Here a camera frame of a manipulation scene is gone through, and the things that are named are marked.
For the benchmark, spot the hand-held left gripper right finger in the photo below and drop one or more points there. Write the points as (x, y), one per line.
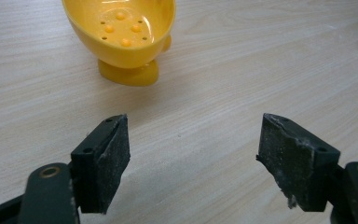
(295, 168)

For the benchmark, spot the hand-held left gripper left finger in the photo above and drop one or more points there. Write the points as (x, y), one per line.
(101, 165)

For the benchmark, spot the yellow plastic footed bowl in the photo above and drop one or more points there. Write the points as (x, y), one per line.
(121, 34)

